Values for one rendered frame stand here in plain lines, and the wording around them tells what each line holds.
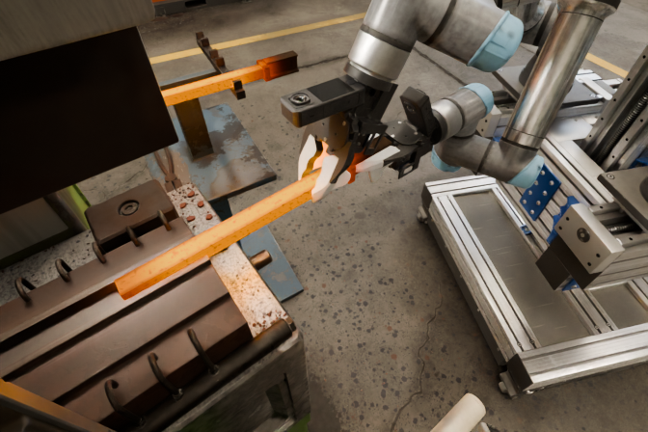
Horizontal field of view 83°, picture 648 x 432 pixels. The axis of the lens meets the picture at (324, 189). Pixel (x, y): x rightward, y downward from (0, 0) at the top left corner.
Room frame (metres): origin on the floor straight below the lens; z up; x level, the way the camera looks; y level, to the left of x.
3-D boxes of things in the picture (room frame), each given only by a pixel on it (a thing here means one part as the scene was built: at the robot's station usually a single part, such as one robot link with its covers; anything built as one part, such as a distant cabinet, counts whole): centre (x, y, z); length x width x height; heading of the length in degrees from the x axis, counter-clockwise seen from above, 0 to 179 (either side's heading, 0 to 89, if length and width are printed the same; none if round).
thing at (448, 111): (0.59, -0.22, 0.99); 0.08 x 0.05 x 0.08; 37
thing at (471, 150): (0.63, -0.30, 0.89); 0.11 x 0.08 x 0.11; 58
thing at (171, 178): (0.86, 0.50, 0.73); 0.60 x 0.04 x 0.01; 28
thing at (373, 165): (0.46, -0.09, 0.98); 0.09 x 0.03 x 0.06; 130
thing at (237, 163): (0.81, 0.36, 0.71); 0.40 x 0.30 x 0.02; 30
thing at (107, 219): (0.37, 0.31, 0.95); 0.12 x 0.08 x 0.06; 127
